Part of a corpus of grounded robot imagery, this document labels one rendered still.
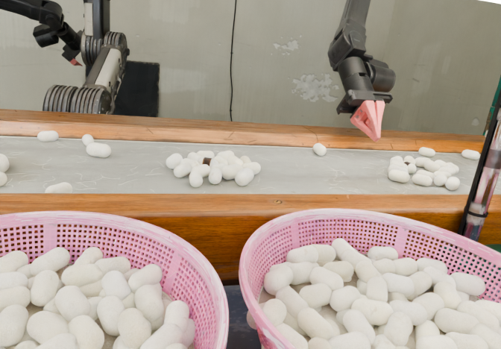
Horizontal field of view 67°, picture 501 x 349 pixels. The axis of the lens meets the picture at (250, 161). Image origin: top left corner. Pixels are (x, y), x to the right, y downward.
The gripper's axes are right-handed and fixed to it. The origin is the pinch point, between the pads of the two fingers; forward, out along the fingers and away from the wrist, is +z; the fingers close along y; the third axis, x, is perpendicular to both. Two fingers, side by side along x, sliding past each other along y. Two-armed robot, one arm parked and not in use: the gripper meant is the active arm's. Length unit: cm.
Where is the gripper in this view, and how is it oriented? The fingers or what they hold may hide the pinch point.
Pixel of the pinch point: (376, 136)
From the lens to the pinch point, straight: 80.3
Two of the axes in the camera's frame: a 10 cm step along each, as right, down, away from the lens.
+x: -2.4, 5.3, 8.2
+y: 9.6, 0.1, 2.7
